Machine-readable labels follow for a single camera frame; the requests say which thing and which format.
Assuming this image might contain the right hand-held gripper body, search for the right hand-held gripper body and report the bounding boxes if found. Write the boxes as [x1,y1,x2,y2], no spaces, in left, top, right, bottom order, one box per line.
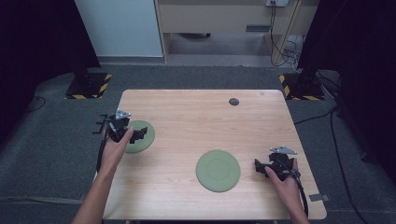
[263,146,299,182]

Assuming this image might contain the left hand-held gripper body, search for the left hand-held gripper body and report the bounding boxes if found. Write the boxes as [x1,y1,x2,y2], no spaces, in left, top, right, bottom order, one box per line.
[92,107,133,144]

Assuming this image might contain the small green plate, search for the small green plate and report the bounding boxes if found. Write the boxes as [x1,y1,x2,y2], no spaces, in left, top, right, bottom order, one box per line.
[124,119,156,154]

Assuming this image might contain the large green plate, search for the large green plate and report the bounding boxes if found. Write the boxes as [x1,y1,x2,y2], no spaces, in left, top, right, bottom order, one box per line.
[195,149,242,193]

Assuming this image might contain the person's left hand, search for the person's left hand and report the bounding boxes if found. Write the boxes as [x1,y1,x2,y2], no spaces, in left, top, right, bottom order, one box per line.
[98,126,135,176]

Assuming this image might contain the person's right hand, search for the person's right hand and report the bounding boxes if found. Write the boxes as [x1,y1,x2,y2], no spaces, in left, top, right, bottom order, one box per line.
[264,158,303,214]

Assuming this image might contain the black stand base striped edge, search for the black stand base striped edge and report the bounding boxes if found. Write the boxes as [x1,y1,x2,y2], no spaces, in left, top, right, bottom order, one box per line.
[64,55,113,100]
[278,62,326,102]

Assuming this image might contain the grey tape strip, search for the grey tape strip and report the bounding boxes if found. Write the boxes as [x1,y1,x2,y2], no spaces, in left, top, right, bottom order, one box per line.
[308,193,331,203]

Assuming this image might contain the dark curtain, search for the dark curtain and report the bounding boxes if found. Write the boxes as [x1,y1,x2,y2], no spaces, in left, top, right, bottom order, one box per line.
[0,0,102,144]
[297,0,396,183]

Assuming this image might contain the beige wooden desk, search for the beige wooden desk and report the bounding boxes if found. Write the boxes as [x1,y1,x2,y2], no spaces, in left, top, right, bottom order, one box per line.
[154,0,321,65]

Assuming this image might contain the white power strip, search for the white power strip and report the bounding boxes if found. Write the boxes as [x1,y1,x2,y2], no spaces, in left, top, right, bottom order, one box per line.
[264,0,290,8]

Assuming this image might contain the left hand-held gripper cable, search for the left hand-held gripper cable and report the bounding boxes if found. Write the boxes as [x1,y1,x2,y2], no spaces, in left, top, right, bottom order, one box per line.
[95,122,110,174]

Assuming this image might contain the hand-held gripper cable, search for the hand-held gripper cable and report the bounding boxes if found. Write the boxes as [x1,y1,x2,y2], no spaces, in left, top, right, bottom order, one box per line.
[95,122,110,174]
[288,169,310,218]

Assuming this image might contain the right hand-held gripper cable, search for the right hand-held gripper cable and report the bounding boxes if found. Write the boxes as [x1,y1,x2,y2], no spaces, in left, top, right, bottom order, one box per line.
[288,169,310,218]

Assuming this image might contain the long black floor cable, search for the long black floor cable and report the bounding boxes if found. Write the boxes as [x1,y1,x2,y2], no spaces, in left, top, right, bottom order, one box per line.
[293,69,372,224]

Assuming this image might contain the short black floor cable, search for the short black floor cable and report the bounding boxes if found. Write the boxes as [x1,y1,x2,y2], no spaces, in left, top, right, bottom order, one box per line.
[27,95,47,114]

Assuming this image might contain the bundle of black desk cables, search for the bundle of black desk cables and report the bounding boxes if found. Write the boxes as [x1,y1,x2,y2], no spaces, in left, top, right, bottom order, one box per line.
[268,1,304,68]

